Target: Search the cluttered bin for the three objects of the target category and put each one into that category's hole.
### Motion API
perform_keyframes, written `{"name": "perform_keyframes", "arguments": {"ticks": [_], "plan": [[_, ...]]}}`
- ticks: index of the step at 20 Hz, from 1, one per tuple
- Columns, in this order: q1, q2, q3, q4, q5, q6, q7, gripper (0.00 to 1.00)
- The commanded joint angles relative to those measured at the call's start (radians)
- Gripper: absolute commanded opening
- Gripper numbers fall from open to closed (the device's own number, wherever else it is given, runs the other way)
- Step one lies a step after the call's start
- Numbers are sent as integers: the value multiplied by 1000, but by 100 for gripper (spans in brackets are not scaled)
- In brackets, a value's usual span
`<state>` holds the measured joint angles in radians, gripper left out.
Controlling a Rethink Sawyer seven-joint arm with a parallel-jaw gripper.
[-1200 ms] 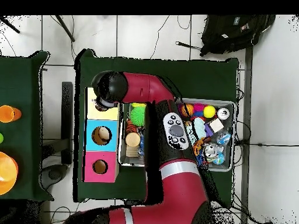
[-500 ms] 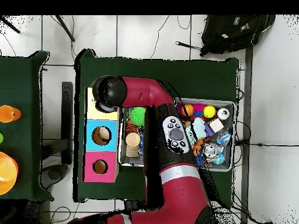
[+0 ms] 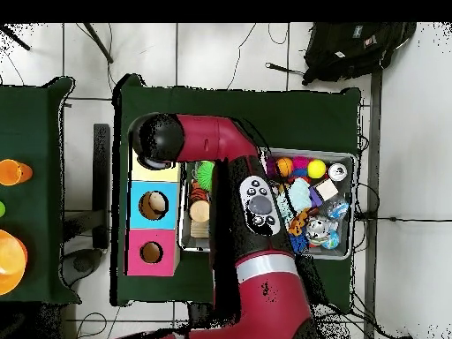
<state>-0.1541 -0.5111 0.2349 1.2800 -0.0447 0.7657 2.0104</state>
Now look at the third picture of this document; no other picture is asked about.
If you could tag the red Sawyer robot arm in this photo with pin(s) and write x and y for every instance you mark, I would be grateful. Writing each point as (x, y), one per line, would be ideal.
(261, 282)

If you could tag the wooden box with three holes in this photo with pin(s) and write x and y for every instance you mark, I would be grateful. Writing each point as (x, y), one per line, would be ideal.
(135, 212)

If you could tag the clear mesh bin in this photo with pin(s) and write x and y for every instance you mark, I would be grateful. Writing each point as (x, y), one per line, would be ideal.
(332, 251)

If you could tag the green spiky ball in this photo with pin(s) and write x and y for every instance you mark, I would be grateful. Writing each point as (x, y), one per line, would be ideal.
(205, 175)

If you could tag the tan round wooden block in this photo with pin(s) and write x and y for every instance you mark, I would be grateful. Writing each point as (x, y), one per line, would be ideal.
(200, 210)

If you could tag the small orange basketball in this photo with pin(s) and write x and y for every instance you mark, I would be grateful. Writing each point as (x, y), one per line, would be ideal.
(284, 167)

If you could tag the mint green cloth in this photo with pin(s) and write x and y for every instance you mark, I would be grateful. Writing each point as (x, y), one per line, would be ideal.
(300, 196)

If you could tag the pink spiky ball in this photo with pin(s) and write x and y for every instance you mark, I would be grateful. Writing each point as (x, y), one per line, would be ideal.
(302, 164)

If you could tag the silver drink can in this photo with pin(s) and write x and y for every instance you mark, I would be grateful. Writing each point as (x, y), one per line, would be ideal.
(319, 229)

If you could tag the grey round base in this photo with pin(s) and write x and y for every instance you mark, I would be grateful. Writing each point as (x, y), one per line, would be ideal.
(81, 265)

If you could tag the black backpack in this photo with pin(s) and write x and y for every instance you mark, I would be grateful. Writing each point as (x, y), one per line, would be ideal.
(353, 49)

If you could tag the dark green side tablecloth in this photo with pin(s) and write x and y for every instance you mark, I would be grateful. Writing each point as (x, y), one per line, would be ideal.
(42, 141)

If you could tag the black tripod leg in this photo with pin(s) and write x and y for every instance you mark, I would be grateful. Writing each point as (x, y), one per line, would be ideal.
(15, 38)
(99, 42)

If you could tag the orange plastic cup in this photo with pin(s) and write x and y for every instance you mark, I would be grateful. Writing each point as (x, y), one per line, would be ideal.
(14, 172)

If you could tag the small green ball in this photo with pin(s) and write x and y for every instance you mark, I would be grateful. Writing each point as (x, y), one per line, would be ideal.
(2, 209)

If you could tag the orange plastic bowl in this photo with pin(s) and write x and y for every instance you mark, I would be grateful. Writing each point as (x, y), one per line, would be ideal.
(10, 261)

